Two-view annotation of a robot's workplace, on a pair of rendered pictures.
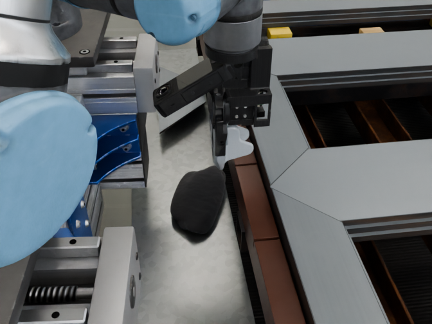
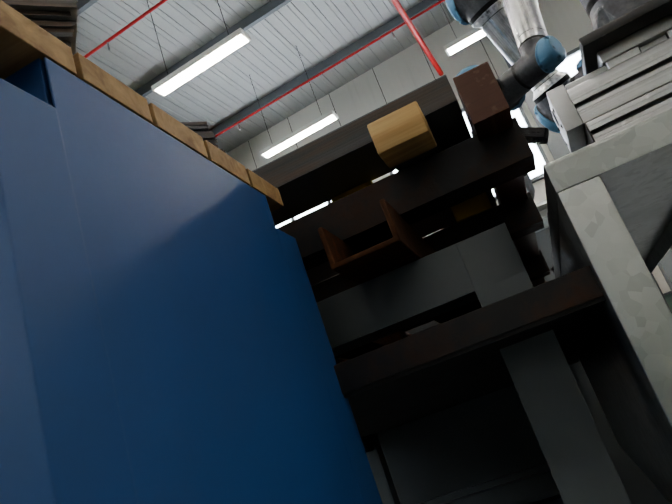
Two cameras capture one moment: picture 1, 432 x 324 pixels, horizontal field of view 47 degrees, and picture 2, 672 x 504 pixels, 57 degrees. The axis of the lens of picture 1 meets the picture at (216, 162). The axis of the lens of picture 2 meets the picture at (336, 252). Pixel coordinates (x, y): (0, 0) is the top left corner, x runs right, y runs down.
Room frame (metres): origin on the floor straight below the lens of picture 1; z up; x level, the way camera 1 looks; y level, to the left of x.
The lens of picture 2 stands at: (2.03, 0.08, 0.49)
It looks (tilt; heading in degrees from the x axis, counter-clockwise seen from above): 18 degrees up; 202
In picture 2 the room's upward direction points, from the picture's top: 19 degrees counter-clockwise
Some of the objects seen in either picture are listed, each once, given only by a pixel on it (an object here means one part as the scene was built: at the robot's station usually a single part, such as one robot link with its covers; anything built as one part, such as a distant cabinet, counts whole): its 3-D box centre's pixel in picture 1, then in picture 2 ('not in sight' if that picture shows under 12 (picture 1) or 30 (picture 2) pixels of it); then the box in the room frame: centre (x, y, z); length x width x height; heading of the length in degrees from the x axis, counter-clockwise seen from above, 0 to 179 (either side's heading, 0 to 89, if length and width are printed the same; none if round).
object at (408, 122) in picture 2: not in sight; (402, 135); (1.41, -0.06, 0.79); 0.06 x 0.05 x 0.04; 97
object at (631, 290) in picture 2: not in sight; (613, 376); (0.80, 0.00, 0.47); 1.30 x 0.04 x 0.35; 7
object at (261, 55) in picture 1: (236, 82); not in sight; (0.61, -0.03, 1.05); 0.09 x 0.08 x 0.12; 97
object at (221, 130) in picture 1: (220, 128); not in sight; (0.58, -0.01, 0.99); 0.05 x 0.02 x 0.09; 7
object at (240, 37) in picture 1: (231, 26); not in sight; (0.61, -0.02, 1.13); 0.08 x 0.08 x 0.05
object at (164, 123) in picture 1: (180, 94); not in sight; (1.14, 0.09, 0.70); 0.39 x 0.12 x 0.04; 7
